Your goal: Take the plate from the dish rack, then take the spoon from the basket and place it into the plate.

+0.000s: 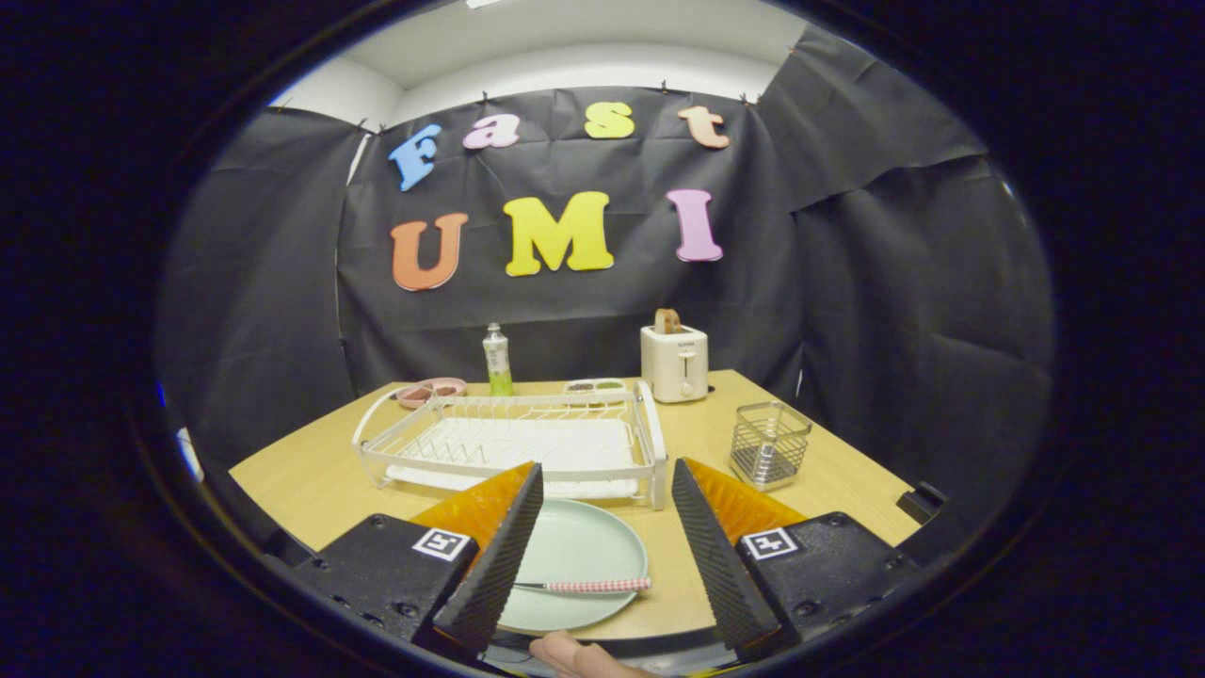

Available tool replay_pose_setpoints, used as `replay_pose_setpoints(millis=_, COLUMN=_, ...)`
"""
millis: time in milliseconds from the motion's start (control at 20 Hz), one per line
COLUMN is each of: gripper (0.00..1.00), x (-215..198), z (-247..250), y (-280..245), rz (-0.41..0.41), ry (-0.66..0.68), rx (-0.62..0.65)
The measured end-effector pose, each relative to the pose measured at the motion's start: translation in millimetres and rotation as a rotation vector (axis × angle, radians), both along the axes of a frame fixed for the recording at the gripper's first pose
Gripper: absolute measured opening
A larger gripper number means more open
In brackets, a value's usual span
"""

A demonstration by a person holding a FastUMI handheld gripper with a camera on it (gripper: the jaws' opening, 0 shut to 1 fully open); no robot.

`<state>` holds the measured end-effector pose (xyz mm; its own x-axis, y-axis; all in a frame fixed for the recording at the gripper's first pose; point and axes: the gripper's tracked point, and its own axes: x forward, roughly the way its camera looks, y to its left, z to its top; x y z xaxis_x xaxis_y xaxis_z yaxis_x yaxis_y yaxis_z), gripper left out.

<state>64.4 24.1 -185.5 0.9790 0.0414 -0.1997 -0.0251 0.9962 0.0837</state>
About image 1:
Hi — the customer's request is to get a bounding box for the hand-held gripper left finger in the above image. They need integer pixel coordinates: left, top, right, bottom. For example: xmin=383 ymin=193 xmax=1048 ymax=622
xmin=282 ymin=460 xmax=545 ymax=660

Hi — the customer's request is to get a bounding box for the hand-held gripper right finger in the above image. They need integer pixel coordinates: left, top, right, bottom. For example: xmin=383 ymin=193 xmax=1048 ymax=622
xmin=670 ymin=457 xmax=928 ymax=660

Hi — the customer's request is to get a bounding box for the pale green plate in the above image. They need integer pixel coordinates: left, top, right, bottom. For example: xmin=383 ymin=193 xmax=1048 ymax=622
xmin=497 ymin=498 xmax=651 ymax=634

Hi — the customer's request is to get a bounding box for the pink checked handle spoon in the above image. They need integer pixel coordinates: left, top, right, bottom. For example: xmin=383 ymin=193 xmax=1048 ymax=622
xmin=513 ymin=576 xmax=652 ymax=595

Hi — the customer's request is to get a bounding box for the metal wire basket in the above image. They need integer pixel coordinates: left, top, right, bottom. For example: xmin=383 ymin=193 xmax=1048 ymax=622
xmin=729 ymin=401 xmax=813 ymax=492

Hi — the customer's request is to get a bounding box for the white dish rack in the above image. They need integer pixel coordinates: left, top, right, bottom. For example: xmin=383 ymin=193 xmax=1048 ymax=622
xmin=352 ymin=379 xmax=669 ymax=512

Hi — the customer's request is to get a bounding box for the pink dish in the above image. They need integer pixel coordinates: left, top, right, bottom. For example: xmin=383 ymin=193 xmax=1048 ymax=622
xmin=395 ymin=377 xmax=468 ymax=410

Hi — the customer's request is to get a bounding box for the white toaster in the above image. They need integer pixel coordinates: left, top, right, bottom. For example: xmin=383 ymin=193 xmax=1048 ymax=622
xmin=640 ymin=324 xmax=710 ymax=405

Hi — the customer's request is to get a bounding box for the clear bottle green liquid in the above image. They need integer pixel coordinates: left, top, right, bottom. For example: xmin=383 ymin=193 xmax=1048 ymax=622
xmin=482 ymin=322 xmax=515 ymax=397

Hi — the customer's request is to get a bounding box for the small black block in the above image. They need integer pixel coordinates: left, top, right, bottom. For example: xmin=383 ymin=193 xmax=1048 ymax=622
xmin=896 ymin=480 xmax=947 ymax=525

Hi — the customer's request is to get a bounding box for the white divided condiment tray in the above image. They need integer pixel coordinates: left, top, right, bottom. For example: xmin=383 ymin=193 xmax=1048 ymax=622
xmin=563 ymin=378 xmax=629 ymax=406

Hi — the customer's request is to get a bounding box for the black backdrop cloth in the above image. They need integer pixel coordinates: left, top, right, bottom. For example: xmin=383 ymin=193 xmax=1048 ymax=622
xmin=155 ymin=24 xmax=1055 ymax=528

